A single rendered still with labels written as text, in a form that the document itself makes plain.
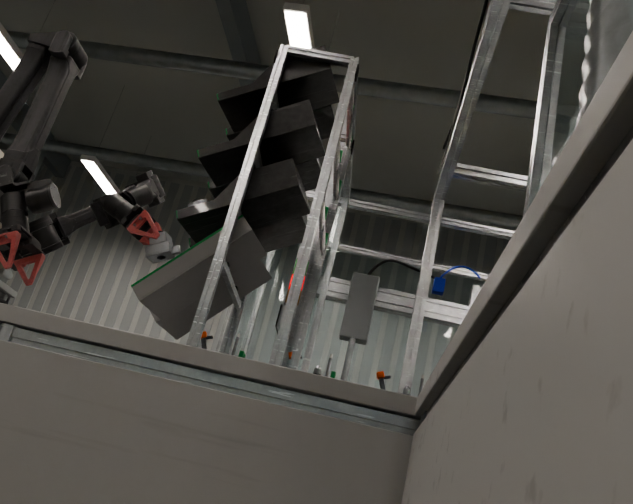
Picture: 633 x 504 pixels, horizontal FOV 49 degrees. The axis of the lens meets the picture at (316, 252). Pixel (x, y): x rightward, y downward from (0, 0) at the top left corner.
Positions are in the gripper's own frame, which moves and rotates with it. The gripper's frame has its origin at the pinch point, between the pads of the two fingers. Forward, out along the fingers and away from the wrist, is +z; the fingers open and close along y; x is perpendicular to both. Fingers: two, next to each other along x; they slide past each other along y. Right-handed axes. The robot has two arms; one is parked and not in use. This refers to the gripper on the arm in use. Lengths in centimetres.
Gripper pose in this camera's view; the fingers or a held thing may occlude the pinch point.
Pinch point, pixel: (159, 239)
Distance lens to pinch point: 179.1
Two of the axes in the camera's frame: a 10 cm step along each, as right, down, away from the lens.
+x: -6.2, 7.6, -2.0
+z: 7.5, 5.1, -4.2
